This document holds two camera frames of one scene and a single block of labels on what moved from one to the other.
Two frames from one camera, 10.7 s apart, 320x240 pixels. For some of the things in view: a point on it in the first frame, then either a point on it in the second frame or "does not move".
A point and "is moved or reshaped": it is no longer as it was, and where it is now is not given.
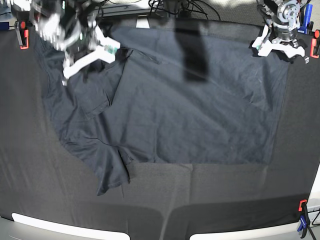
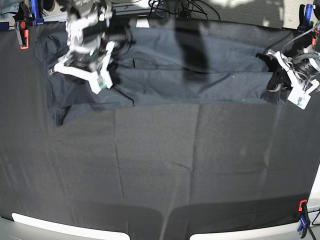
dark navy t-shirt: [174, 94] is moved or reshaped
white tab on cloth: [142, 23] does not move
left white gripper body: [107, 51] -> [98, 81]
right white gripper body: [265, 47] -> [298, 96]
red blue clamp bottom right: [304, 220] does not move
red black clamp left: [23, 33] does not move
